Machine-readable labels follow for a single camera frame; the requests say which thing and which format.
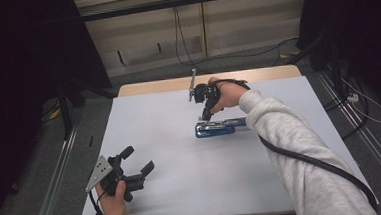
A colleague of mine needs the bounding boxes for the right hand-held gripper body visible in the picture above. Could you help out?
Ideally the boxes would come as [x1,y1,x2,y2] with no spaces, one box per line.
[186,67,222,114]

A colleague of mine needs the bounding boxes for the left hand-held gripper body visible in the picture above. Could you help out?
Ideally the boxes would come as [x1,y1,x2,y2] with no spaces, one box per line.
[82,152,148,206]

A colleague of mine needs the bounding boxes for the blue stapler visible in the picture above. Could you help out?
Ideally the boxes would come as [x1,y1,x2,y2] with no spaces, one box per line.
[193,116,250,139]

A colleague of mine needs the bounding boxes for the person's right hand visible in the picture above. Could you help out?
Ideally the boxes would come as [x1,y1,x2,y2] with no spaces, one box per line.
[207,75,251,115]

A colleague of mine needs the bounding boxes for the person's left hand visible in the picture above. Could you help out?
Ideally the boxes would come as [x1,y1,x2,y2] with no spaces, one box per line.
[94,181,130,215]

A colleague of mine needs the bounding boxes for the white table sheet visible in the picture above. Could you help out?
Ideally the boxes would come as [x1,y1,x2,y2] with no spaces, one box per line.
[71,70,381,215]

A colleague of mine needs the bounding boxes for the light wooden cabinet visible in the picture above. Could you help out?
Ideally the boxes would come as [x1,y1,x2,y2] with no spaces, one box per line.
[74,0,312,80]

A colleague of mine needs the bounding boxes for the black tripod stand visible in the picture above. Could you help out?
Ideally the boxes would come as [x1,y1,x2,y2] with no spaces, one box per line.
[286,27,346,103]
[53,74,122,142]

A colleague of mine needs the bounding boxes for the yellow floor tape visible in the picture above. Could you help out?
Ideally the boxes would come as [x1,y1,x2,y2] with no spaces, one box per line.
[48,107,63,121]

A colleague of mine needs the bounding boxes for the black horizontal bar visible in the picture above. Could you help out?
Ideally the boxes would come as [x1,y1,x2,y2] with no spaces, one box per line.
[78,0,309,24]

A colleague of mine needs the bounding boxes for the black curtain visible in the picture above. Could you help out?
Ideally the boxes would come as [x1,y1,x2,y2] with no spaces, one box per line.
[292,0,381,124]
[0,0,121,215]

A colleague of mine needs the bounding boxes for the white power strip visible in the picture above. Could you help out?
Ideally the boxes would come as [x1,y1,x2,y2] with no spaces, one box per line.
[346,91,361,105]

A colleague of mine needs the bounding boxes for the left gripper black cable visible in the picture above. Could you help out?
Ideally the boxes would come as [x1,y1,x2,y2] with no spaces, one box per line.
[87,188,106,215]

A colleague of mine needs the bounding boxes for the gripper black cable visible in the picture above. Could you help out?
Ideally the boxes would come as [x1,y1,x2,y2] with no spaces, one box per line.
[211,69,380,215]
[87,188,106,215]

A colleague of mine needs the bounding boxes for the metal floor rail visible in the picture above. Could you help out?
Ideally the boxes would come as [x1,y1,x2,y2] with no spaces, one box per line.
[21,123,85,215]
[313,67,381,208]

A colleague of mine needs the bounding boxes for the thin black hanging cable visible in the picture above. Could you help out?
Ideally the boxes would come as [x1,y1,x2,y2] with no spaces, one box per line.
[171,0,302,77]

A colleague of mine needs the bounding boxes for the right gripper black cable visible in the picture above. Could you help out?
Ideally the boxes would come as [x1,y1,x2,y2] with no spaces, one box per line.
[211,69,380,215]

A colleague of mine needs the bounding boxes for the black floor cable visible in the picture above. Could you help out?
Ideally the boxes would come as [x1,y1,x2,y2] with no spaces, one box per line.
[321,76,373,142]

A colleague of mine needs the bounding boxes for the white floor cable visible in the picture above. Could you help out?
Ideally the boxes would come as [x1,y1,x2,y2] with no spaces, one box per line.
[340,75,381,128]

